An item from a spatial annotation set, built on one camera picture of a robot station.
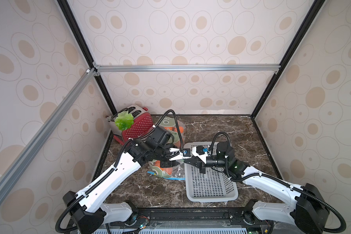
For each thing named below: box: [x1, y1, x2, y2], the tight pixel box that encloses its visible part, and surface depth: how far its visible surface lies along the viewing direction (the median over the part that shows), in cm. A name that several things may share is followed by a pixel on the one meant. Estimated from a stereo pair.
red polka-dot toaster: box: [105, 104, 155, 146], surface depth 96 cm
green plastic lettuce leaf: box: [114, 110, 135, 131], surface depth 91 cm
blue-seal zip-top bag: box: [146, 168, 186, 181], surface depth 83 cm
